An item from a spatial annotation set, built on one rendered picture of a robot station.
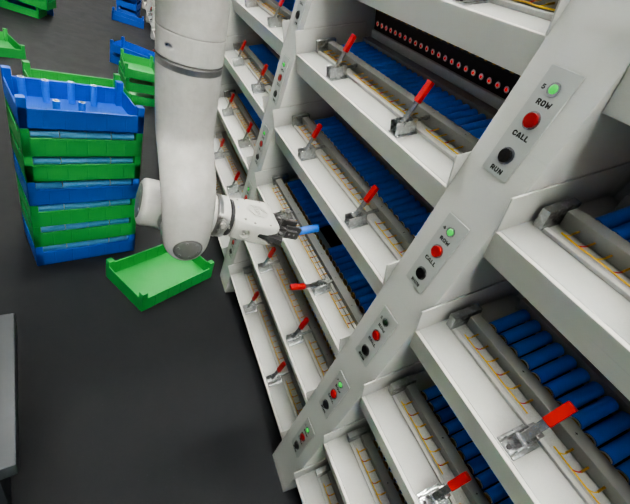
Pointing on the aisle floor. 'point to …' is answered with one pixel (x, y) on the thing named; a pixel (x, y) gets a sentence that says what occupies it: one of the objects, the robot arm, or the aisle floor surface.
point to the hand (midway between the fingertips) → (289, 228)
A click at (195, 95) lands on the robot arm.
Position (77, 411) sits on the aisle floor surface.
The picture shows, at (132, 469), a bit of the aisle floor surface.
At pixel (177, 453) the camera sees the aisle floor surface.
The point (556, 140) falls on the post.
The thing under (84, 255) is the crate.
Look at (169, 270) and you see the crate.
